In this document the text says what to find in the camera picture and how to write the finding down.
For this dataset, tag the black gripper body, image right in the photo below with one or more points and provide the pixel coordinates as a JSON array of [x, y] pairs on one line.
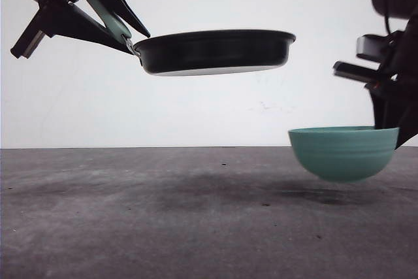
[[396, 77]]

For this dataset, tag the black frying pan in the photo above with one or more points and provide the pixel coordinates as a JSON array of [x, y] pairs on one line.
[[202, 52]]

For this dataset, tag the teal ribbed bowl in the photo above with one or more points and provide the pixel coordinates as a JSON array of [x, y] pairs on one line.
[[344, 154]]

